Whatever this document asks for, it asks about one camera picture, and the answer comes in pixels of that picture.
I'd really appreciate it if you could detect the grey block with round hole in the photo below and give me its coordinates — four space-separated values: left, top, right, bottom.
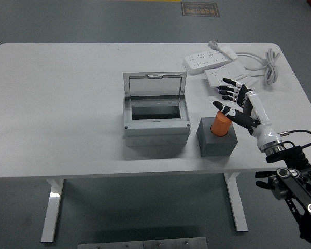
196 117 238 157

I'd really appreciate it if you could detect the brown floor sign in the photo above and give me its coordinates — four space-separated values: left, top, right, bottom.
180 1 220 18

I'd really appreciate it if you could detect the grey metal plate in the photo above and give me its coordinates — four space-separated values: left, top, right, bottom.
77 236 208 249

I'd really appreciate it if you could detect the white wall socket panel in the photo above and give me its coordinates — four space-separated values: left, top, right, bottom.
204 67 233 90

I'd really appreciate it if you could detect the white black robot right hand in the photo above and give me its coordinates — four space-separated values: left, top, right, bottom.
212 77 280 147

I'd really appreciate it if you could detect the smoky transparent box lid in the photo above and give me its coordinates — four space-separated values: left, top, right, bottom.
123 72 188 101

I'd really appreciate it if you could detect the orange cylinder battery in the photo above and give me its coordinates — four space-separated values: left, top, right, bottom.
210 110 233 137

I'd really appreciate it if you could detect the narrow white socket bar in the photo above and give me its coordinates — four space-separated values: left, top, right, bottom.
221 46 238 61

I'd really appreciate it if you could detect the plain white switch panel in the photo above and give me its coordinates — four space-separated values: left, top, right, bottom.
241 74 260 86
222 63 246 81

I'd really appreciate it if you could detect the wide white power strip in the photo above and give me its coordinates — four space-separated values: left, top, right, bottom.
183 49 231 76

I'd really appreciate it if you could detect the white table leg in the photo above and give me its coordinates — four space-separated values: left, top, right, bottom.
224 172 249 232
40 178 65 243

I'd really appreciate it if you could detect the white power cable with plug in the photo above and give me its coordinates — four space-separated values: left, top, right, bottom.
208 39 281 86

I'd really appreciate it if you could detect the grey plastic junction box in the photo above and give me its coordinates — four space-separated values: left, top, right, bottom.
122 96 191 151

